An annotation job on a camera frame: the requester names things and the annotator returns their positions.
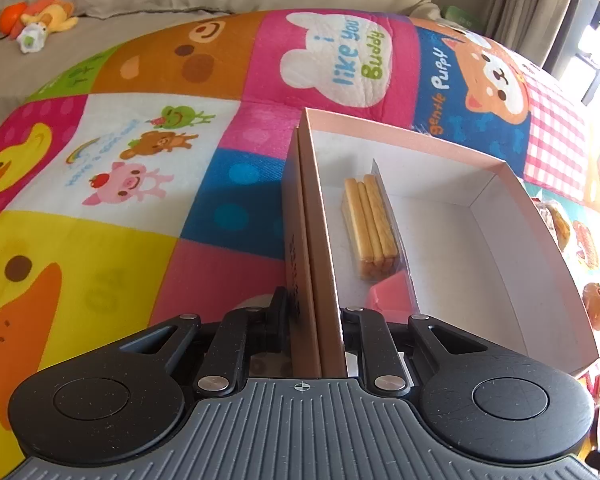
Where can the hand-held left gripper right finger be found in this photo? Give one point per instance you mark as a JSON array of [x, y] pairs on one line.
[[367, 330]]

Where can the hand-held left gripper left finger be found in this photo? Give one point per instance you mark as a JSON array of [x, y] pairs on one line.
[[280, 320]]

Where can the pink snack packet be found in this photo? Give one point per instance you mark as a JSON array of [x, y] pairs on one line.
[[387, 297]]

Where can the biscuit stick packet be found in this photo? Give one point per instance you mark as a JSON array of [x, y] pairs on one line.
[[370, 225]]

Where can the pink cardboard box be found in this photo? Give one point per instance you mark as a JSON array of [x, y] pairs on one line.
[[455, 260]]

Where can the small bread bun packet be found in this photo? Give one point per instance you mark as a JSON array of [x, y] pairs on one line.
[[586, 245], [595, 306], [557, 222]]

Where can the colourful cartoon play mat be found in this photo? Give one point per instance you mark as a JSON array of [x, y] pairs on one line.
[[130, 260]]

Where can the window curtain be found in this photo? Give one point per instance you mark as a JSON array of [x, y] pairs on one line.
[[530, 0]]

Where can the orange and yellow plush toy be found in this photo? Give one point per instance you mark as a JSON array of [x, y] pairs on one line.
[[50, 17]]

